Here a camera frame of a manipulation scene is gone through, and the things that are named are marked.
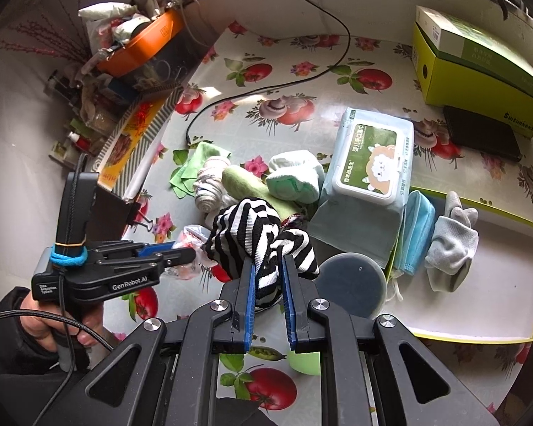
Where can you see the clear plastic bag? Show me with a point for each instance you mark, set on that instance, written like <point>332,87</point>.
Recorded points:
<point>191,237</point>

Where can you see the round grey lid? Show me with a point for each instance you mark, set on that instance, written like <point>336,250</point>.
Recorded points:
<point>351,279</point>

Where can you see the green cloth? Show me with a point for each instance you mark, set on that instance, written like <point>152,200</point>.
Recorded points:
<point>186,173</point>

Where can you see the white bag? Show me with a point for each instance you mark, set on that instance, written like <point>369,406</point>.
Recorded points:
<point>106,10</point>

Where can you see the yellow-green box lid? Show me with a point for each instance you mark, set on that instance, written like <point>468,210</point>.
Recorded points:
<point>493,284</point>

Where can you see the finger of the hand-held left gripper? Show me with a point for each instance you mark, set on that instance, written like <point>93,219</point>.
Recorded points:
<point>177,257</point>
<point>153,248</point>

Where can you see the blue face mask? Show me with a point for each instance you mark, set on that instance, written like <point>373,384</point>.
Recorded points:
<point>415,230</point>

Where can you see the printed paper sheet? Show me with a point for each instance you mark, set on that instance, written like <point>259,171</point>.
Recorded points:
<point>137,128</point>

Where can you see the person's left hand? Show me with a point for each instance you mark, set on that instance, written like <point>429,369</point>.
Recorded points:
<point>37,324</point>

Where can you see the black phone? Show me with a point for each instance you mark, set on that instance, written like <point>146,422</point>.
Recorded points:
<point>479,131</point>

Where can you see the wet wipes pack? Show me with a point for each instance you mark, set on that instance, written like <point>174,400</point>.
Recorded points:
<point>368,159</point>

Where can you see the white green carton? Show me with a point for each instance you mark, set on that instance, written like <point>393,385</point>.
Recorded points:
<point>453,31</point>

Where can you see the person's left forearm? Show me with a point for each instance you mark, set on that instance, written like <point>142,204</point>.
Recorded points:
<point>4,355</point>

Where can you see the black binder clip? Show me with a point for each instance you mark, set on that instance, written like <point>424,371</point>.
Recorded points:
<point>138,213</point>

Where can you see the yellow-green shoe box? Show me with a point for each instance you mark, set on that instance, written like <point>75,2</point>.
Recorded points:
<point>471,84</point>

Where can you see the pale mint sock bundle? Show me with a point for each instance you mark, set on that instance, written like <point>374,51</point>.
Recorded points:
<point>293,177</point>

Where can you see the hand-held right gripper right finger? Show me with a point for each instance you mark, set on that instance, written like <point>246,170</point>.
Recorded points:
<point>288,308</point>

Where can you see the orange basin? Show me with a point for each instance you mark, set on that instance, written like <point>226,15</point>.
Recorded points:
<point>146,44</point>

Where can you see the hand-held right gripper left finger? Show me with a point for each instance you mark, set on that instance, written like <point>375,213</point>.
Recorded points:
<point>248,306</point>

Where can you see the floral tablecloth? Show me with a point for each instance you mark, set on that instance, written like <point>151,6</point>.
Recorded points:
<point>293,53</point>

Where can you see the grey glove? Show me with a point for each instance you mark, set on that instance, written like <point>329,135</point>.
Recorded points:
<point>453,239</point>

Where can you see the grey striped sock roll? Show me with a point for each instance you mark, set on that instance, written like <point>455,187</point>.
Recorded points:
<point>208,186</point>

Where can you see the black white striped sock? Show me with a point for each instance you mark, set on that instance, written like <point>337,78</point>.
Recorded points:
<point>244,226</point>

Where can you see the green sock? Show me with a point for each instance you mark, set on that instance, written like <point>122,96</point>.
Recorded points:
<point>244,182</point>

